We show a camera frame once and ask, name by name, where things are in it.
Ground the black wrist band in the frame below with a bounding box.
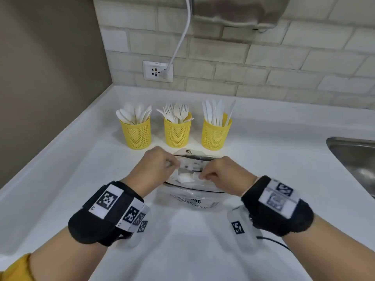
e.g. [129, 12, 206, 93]
[68, 180, 150, 247]
[241, 175, 314, 237]

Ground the black left wrist band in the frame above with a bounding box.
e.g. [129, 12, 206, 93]
[68, 180, 150, 247]

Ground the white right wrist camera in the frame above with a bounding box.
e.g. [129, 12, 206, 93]
[227, 205, 264, 252]

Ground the white power cable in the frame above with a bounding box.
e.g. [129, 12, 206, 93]
[164, 0, 193, 81]

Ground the clear plastic cutlery bag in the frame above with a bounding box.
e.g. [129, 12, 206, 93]
[155, 148, 228, 213]

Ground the bunch of sorted white forks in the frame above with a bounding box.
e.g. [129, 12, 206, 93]
[156, 103, 194, 124]

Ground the bunch of sorted white spoons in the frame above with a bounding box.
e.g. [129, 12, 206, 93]
[116, 103, 153, 125]

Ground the white wall socket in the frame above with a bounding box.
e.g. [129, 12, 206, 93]
[143, 60, 174, 83]

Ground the steel wall hand dryer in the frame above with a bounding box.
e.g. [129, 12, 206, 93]
[192, 0, 293, 30]

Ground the black camera cable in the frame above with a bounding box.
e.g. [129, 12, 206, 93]
[256, 236, 291, 251]

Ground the bunch of sorted white knives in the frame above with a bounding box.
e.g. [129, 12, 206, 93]
[201, 99, 236, 127]

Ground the steel sink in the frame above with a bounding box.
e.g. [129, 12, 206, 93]
[326, 137, 375, 199]

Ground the packed bundle of white cutlery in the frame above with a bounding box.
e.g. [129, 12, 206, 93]
[175, 169, 203, 185]

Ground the person's left forearm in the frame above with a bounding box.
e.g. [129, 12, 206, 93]
[29, 225, 123, 281]

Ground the person's right forearm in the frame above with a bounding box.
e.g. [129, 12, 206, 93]
[278, 215, 375, 281]

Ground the person's right hand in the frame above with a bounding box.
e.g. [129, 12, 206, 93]
[200, 156, 260, 198]

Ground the person's left hand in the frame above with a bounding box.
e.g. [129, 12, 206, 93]
[121, 146, 181, 199]

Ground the yellow sleeve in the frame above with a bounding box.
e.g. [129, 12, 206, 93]
[0, 253, 36, 281]

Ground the black right wrist band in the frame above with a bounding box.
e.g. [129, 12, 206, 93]
[241, 175, 314, 237]

